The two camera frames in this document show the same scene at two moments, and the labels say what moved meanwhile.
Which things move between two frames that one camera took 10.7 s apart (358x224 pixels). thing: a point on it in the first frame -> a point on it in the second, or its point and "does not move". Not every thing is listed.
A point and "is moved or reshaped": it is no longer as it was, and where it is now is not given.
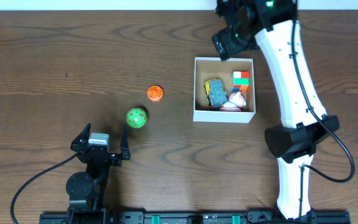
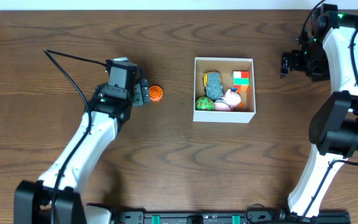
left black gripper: (103, 155) -> (138, 93)
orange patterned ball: (155, 93) does not move
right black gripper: (226, 44) -> (322, 74)
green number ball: (136, 117) -> (205, 104)
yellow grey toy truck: (214, 89) is moved or reshaped
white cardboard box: (206, 68) does not move
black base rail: (212, 216) does not move
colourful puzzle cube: (240, 81) does not move
